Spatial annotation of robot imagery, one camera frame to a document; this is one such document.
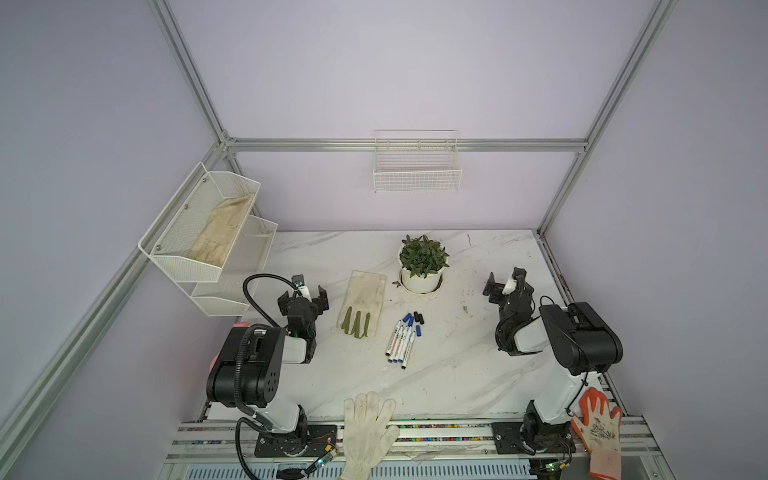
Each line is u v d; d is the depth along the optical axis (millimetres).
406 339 905
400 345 885
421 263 889
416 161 954
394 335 910
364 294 1012
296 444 671
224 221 819
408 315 964
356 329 928
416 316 957
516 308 725
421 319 956
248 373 456
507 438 738
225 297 758
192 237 770
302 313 728
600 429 744
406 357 865
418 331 930
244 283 705
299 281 801
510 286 835
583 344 492
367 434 746
